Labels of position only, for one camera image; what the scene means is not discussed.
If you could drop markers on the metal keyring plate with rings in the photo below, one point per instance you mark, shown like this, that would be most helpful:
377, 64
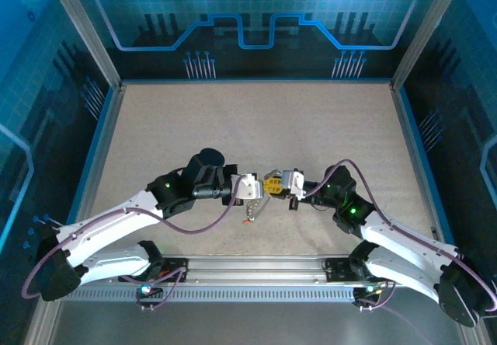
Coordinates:
261, 208

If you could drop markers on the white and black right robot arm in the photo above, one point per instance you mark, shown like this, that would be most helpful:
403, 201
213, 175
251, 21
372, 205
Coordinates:
404, 240

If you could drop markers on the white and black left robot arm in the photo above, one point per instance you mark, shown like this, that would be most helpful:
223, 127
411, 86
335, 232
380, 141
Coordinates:
108, 220

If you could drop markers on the grey metal shelf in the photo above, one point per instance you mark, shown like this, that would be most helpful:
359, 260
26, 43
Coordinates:
252, 325

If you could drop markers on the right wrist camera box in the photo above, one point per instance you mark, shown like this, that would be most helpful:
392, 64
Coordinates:
293, 183

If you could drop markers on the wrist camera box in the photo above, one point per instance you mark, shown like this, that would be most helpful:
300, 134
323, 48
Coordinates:
293, 183
248, 186

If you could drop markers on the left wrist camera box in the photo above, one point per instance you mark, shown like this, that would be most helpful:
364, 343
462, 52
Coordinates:
248, 186

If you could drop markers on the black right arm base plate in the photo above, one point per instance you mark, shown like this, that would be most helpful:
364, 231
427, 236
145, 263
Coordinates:
338, 272

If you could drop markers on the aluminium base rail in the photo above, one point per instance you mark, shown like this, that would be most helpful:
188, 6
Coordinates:
256, 267

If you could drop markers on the aluminium table side rail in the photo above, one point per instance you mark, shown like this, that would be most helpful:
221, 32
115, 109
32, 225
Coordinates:
103, 147
417, 166

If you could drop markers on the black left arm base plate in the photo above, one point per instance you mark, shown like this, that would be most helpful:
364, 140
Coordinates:
174, 264

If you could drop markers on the black controller bracket with light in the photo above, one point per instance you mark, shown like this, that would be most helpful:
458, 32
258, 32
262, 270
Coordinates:
367, 293
149, 293

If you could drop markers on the aluminium frame post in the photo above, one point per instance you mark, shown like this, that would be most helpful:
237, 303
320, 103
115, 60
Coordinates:
86, 30
427, 30

